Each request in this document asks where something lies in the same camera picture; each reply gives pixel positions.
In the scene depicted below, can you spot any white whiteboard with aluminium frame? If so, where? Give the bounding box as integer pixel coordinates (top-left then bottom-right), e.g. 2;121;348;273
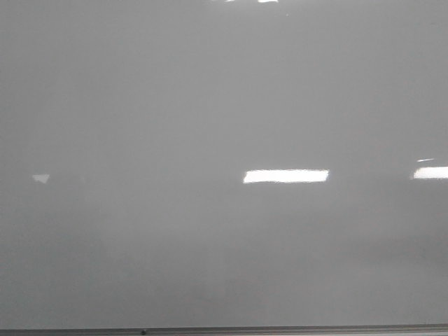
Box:
1;1;447;329

